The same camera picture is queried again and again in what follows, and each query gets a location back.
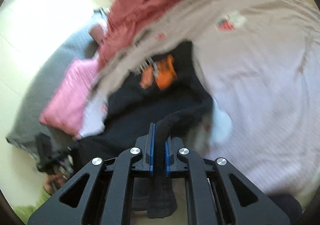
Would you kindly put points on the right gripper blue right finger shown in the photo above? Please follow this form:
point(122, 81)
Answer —
point(217, 192)

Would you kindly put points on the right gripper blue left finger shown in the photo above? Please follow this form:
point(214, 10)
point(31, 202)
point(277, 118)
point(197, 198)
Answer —
point(101, 192)

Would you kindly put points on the black sweater with orange cuffs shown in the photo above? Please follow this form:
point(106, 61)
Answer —
point(166, 93)

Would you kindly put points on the left hand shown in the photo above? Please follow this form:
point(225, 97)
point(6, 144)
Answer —
point(53, 182)

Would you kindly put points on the pink quilted blanket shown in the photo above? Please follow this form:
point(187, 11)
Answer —
point(65, 110)

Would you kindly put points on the beige strawberry print bedsheet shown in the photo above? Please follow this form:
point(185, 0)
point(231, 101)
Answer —
point(259, 60)

